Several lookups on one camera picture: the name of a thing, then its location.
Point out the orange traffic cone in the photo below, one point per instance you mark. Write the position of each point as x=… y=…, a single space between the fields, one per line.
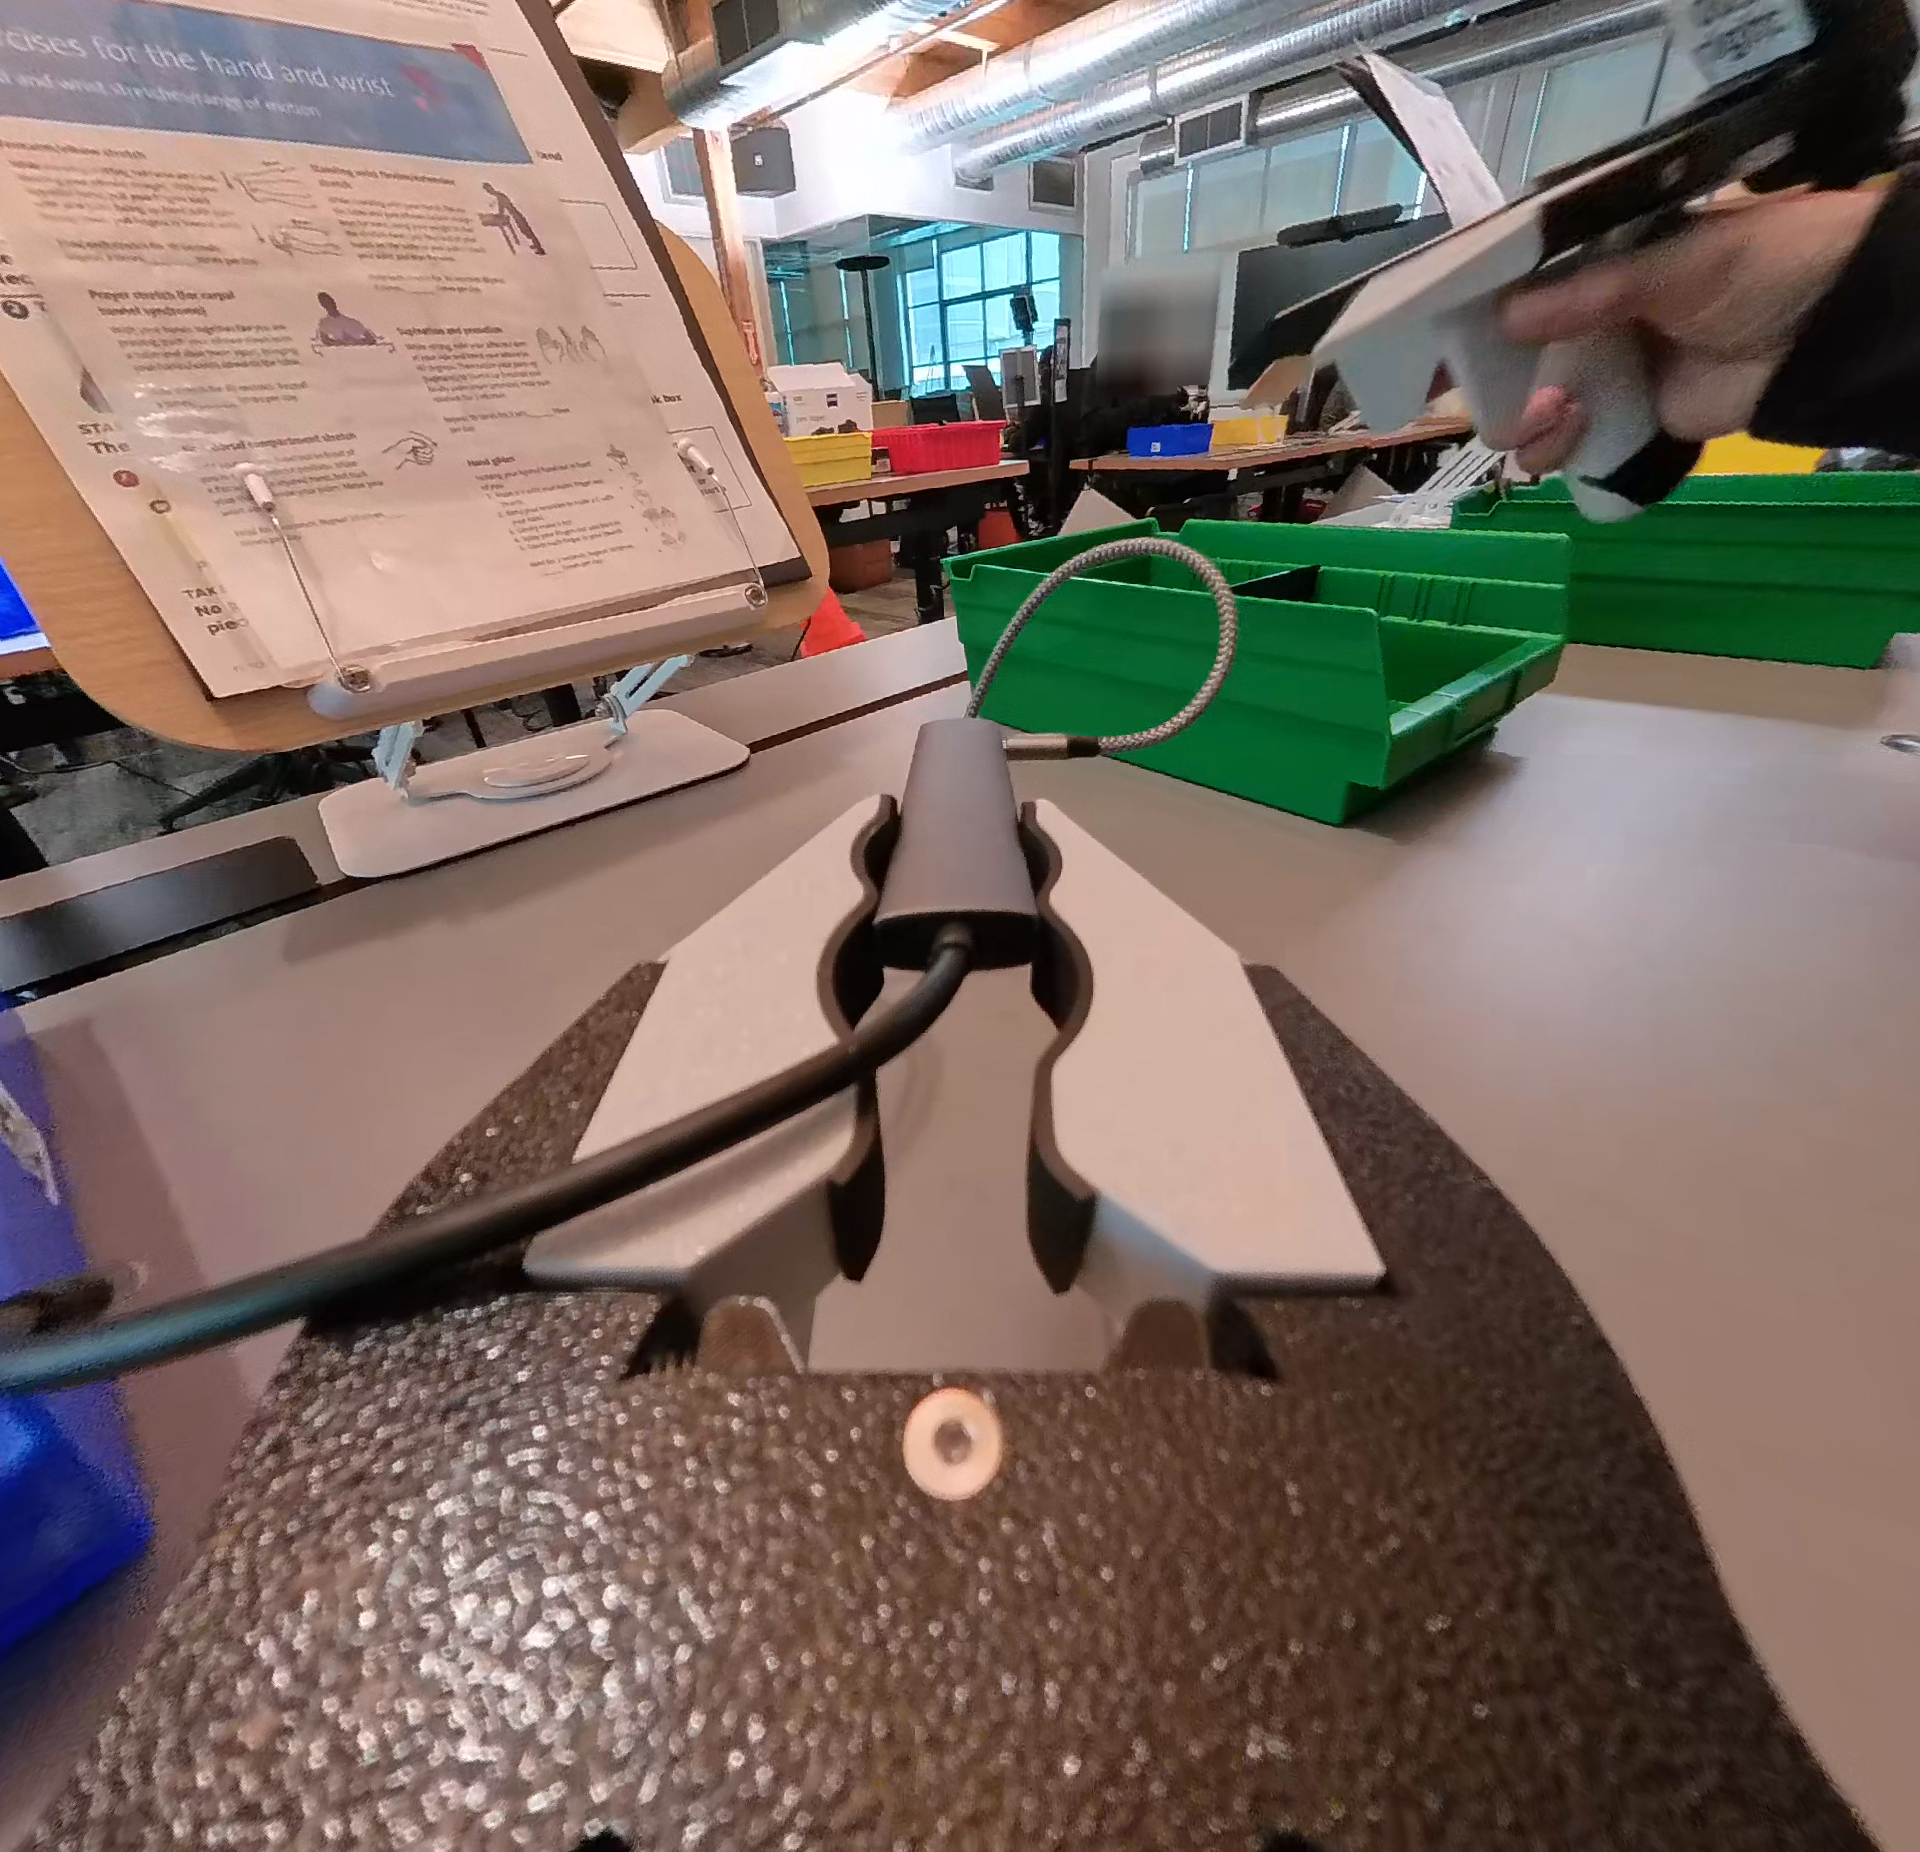
x=834 y=630

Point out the grey desk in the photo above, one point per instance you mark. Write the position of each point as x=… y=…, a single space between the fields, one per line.
x=1649 y=981

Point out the person's right forearm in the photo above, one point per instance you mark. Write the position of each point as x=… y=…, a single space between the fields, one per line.
x=1862 y=338

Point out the yellow plastic bin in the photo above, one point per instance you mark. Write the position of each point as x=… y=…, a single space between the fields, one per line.
x=828 y=460

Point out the white cardboard box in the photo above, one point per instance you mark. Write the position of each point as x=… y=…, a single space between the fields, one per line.
x=819 y=392

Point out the grey USB hub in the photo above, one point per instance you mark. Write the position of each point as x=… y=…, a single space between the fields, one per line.
x=959 y=831

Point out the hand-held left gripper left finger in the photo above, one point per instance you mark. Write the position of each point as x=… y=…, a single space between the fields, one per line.
x=707 y=1073

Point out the wooden document stand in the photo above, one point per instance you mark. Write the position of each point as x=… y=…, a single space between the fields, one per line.
x=92 y=638

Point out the printed instruction sheet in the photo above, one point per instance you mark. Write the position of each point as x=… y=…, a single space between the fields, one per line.
x=376 y=308

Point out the brown work table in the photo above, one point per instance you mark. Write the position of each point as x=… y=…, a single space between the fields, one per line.
x=1275 y=460

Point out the long wooden table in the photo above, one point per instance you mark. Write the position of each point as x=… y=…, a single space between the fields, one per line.
x=932 y=481

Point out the blue plastic bin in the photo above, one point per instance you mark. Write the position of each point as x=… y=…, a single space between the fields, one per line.
x=60 y=1507

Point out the person's right hand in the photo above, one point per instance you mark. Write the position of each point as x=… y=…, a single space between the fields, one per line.
x=1724 y=323

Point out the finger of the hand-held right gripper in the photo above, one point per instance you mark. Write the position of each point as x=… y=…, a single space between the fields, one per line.
x=1449 y=397
x=1457 y=285

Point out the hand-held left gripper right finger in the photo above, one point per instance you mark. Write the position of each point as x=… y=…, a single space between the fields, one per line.
x=1200 y=1104

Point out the small blue bin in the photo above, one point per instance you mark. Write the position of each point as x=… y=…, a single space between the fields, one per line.
x=1168 y=441

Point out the green plastic bin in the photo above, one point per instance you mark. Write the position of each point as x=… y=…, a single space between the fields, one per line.
x=1724 y=591
x=1200 y=712

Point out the black wall speaker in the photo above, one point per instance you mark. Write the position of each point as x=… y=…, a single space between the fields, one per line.
x=762 y=160

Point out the red plastic bin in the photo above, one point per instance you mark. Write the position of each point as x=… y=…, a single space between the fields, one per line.
x=938 y=449

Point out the silver ceiling duct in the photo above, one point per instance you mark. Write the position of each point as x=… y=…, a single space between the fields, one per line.
x=841 y=22
x=1200 y=45

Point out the black computer monitor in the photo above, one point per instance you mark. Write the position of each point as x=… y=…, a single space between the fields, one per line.
x=1321 y=291

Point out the small yellow bin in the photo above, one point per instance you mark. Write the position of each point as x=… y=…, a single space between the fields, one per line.
x=1248 y=431

